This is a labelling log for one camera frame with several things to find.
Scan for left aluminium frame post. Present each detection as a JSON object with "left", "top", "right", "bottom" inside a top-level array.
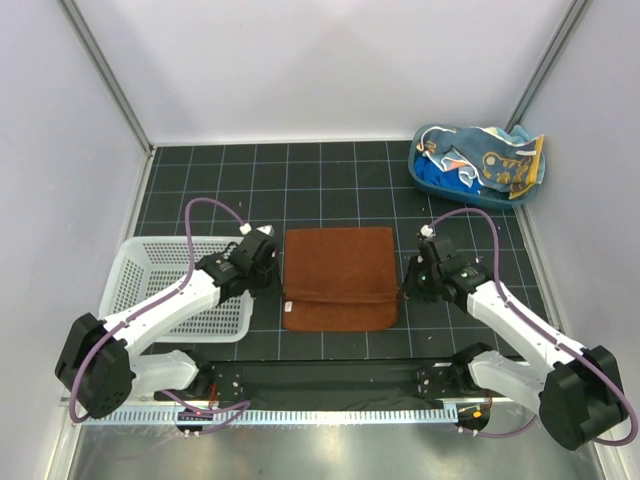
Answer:
[{"left": 56, "top": 0, "right": 153, "bottom": 155}]

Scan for white perforated plastic basket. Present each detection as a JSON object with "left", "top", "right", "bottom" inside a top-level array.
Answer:
[{"left": 98, "top": 236, "right": 254, "bottom": 343}]

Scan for brown towel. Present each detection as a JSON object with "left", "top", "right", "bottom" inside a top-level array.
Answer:
[{"left": 282, "top": 227, "right": 398, "bottom": 332}]

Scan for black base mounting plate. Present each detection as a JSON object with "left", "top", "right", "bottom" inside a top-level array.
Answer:
[{"left": 171, "top": 359, "right": 490, "bottom": 411}]

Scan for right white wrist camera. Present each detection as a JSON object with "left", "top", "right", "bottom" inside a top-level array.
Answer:
[{"left": 419, "top": 224, "right": 436, "bottom": 240}]

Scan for slotted cable duct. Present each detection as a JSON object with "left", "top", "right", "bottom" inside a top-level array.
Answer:
[{"left": 85, "top": 404, "right": 458, "bottom": 426}]

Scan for bright blue cloth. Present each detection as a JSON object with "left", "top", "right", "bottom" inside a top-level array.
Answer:
[{"left": 413, "top": 157, "right": 482, "bottom": 195}]

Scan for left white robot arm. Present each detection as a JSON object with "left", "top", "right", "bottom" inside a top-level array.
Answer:
[{"left": 54, "top": 226, "right": 282, "bottom": 423}]

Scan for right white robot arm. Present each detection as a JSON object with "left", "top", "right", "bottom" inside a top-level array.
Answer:
[{"left": 398, "top": 236, "right": 630, "bottom": 450}]

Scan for blue plastic tub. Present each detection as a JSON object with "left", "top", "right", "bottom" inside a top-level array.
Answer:
[{"left": 408, "top": 124, "right": 544, "bottom": 210}]

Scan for right aluminium frame post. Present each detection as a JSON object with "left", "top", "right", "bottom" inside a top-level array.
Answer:
[{"left": 505, "top": 0, "right": 592, "bottom": 131}]

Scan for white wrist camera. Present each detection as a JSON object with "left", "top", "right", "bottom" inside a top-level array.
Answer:
[
  {"left": 239, "top": 223, "right": 275, "bottom": 237},
  {"left": 419, "top": 224, "right": 436, "bottom": 240}
]

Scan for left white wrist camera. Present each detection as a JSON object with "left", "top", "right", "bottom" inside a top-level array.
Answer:
[{"left": 239, "top": 223, "right": 275, "bottom": 237}]

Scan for aluminium frame post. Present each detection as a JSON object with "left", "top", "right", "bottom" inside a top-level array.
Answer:
[
  {"left": 505, "top": 0, "right": 592, "bottom": 131},
  {"left": 56, "top": 0, "right": 153, "bottom": 155}
]

